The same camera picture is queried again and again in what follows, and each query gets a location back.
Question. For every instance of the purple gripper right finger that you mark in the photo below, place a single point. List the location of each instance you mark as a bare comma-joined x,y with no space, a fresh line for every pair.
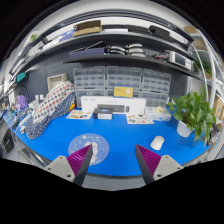
153,166

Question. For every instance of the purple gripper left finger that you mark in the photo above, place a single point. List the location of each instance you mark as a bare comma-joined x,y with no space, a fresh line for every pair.
74,167

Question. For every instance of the white computer mouse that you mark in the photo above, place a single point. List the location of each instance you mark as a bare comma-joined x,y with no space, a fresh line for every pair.
157,143

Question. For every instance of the round printed mouse pad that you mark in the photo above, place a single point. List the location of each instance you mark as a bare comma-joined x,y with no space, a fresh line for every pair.
100,146

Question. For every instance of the blue desk mat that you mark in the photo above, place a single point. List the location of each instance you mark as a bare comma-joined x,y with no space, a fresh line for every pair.
122,138

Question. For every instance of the right picture card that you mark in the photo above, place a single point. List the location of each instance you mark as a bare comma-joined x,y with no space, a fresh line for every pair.
136,119

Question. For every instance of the picture card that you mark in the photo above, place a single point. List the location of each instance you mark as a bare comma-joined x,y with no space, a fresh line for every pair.
79,114
136,119

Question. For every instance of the left picture card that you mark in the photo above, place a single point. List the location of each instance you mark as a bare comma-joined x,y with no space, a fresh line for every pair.
79,114

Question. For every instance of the white box with object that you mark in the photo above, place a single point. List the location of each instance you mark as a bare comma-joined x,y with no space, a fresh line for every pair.
157,113

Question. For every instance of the small black white box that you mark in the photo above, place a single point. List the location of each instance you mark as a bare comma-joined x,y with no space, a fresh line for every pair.
103,113

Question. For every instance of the green potted plant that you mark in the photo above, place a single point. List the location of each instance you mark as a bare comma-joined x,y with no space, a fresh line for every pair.
195,112

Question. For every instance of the long white keyboard box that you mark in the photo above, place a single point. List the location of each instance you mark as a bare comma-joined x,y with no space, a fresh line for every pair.
130,106

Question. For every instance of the patterned folded cloth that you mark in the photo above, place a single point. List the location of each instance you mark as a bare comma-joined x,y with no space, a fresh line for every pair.
57,102

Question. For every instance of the yellow card sign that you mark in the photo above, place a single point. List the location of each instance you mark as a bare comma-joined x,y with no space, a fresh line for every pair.
123,91

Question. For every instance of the purple object at left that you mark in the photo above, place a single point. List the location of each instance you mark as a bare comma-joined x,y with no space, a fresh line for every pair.
21,102

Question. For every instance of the grey drawer organiser cabinets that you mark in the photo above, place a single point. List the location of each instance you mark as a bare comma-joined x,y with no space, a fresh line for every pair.
151,85

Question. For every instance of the white instrument on shelf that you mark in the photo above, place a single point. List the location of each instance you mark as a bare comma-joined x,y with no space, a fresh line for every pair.
180,60

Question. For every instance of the cardboard box on shelf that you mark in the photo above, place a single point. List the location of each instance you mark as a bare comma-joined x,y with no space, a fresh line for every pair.
89,27

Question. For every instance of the dark wall shelf unit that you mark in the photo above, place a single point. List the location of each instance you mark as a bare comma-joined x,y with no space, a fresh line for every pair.
64,33

